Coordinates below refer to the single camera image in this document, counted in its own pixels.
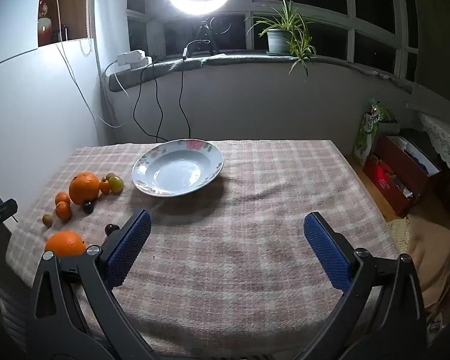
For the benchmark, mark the dark cherry tomato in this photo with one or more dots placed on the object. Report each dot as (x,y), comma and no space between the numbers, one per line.
(111,228)
(88,207)

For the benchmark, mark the small mandarin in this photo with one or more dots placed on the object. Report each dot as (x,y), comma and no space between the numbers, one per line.
(62,197)
(63,211)

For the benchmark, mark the red white ornament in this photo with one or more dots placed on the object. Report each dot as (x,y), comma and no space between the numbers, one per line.
(45,26)

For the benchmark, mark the potted spider plant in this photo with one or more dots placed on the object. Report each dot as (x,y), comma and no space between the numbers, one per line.
(279,41)

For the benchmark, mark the white window frame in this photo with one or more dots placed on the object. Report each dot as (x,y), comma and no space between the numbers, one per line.
(350,18)

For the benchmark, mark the large smooth orange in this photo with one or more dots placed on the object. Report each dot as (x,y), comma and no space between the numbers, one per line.
(65,243)

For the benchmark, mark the floral white plate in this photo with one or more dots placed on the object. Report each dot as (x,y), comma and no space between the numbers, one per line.
(176,170)

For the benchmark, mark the woven straw mat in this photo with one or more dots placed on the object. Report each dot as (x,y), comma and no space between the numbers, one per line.
(397,232)

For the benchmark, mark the beige cushion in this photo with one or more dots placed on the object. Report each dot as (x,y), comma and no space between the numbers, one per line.
(431,262)

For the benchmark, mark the green snack bag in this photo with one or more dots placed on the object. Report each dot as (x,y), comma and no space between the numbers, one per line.
(365,135)

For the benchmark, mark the white lace cloth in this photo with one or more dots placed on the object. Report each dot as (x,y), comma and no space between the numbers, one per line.
(444,140)

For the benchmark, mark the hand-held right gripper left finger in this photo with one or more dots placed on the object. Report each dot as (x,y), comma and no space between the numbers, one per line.
(129,245)

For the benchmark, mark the brown kiwi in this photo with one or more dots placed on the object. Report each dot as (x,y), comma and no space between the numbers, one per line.
(47,220)
(110,176)

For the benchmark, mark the pink plaid blanket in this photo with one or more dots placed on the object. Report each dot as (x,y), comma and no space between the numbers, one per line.
(225,255)

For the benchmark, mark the green tomato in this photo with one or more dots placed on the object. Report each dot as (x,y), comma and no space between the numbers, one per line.
(116,184)

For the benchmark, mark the red cardboard box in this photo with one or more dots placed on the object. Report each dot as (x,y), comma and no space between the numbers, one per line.
(386,183)

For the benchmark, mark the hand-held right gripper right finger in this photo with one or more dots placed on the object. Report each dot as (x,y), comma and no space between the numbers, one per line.
(326,249)

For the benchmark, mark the grey windowsill cloth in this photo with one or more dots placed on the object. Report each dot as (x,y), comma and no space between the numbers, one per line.
(247,59)

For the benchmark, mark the white power strip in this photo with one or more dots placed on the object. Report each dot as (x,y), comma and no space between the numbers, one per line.
(129,57)
(142,63)

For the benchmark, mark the wooden cabinet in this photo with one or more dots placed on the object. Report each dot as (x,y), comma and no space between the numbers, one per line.
(75,3)

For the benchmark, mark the dark curtain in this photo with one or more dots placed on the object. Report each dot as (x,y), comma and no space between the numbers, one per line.
(438,26)

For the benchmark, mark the small orange tomato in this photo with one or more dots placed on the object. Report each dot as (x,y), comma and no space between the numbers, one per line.
(105,186)

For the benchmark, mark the black tripod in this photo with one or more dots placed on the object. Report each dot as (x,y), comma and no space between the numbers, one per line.
(206,32)

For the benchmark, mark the large bumpy orange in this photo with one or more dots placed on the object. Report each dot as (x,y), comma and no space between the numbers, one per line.
(84,187)

